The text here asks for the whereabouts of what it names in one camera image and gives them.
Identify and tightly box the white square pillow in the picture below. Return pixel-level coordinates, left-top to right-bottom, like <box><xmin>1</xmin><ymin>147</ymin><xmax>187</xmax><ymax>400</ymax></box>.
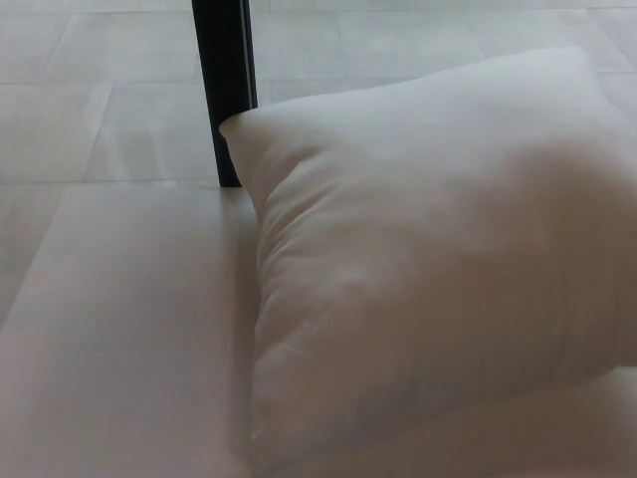
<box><xmin>217</xmin><ymin>46</ymin><xmax>637</xmax><ymax>478</ymax></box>

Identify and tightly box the black metal post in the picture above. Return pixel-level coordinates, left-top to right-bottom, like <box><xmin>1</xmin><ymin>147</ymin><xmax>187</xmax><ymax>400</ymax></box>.
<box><xmin>191</xmin><ymin>0</ymin><xmax>260</xmax><ymax>190</ymax></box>

